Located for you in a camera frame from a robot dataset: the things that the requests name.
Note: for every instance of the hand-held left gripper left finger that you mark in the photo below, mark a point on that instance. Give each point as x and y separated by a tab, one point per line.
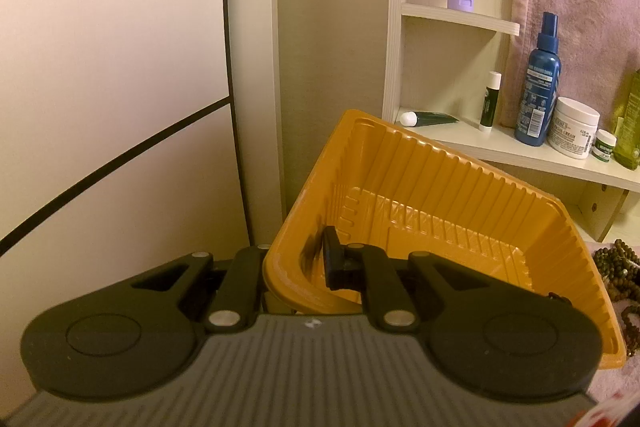
245	279

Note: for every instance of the blue spray bottle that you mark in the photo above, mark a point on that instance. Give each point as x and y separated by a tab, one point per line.
537	92

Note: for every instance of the white and green lip balm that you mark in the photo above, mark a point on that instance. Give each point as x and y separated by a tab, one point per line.
490	104

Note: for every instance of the white panel with black trim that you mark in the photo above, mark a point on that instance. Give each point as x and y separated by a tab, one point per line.
110	57

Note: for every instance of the dark green tube white cap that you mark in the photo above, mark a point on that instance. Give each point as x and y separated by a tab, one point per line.
432	119

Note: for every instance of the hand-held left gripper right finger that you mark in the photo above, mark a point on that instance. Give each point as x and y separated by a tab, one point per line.
331	257

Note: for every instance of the orange ribbed plastic tray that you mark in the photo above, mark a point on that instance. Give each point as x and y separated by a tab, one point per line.
425	187

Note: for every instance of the small white green-label jar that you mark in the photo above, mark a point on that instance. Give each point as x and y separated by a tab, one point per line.
604	147

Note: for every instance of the green translucent bottle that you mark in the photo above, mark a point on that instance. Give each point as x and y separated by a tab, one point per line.
630	127

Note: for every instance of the white wooden shelf unit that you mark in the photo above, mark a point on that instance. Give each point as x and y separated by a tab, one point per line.
440	52

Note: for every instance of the large white cream jar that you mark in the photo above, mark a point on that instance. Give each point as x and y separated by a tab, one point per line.
572	127

